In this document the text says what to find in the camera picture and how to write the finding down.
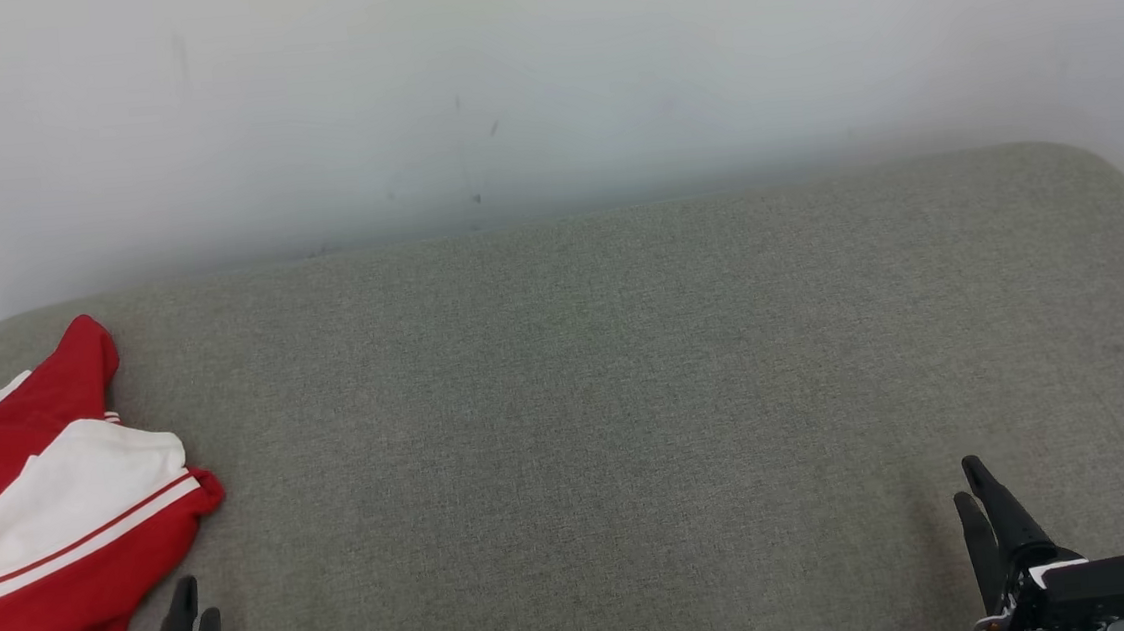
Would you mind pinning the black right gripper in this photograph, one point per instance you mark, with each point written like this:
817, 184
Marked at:
1017, 611

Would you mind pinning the red white basketball jersey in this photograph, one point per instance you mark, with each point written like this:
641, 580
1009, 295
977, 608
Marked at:
65, 495

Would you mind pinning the grey fabric sofa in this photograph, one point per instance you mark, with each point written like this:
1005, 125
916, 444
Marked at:
579, 404

